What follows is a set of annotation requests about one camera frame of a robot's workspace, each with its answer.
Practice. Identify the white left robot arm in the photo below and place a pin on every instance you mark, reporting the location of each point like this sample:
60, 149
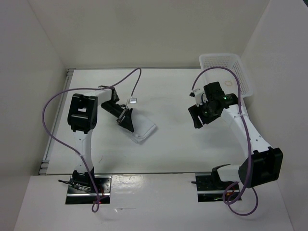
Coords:
82, 119

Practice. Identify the white skirt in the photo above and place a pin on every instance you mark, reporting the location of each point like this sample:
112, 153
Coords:
143, 127

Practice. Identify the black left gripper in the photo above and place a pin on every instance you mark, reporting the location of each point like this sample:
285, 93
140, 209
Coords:
124, 119

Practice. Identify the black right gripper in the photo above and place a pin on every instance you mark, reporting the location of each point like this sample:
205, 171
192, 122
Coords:
195, 110

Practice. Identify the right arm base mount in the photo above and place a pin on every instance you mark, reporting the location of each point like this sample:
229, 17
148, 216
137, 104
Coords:
207, 190

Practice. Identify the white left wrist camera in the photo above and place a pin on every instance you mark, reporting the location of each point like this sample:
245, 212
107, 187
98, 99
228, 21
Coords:
132, 100

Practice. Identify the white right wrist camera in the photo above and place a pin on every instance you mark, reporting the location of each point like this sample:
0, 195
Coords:
200, 97

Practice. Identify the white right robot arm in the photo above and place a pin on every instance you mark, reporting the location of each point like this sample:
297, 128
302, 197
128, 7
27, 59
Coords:
262, 162

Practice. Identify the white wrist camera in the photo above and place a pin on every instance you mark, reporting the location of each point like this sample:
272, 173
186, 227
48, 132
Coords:
200, 97
132, 100

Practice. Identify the white plastic basket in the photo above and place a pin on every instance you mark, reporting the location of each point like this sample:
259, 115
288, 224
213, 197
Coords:
227, 66

